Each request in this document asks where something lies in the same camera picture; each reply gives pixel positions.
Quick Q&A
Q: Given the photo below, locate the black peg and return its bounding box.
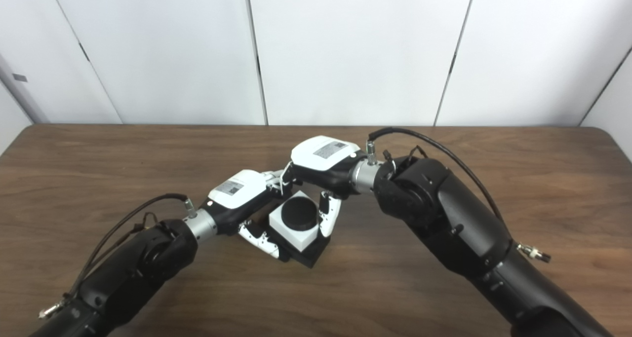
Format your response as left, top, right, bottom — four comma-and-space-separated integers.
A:
242, 197, 330, 269

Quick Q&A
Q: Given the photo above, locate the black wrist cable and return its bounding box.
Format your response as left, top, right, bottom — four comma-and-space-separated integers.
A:
39, 193, 196, 320
367, 127, 551, 263

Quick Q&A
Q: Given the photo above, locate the white square piece with hole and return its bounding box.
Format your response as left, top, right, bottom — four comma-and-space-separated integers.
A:
269, 190, 320, 253

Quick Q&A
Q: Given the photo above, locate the grey wall post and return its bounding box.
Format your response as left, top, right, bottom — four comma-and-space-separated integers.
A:
0, 52, 50, 125

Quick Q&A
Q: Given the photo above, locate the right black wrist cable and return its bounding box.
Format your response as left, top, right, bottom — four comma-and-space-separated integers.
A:
367, 127, 551, 263

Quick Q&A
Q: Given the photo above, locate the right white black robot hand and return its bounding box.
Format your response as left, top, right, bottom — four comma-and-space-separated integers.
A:
279, 136, 368, 239

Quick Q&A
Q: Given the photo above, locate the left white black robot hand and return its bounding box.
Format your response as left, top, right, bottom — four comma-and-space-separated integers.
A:
200, 169, 297, 260

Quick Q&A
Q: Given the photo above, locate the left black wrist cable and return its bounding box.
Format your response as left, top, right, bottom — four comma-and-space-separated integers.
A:
39, 193, 196, 320

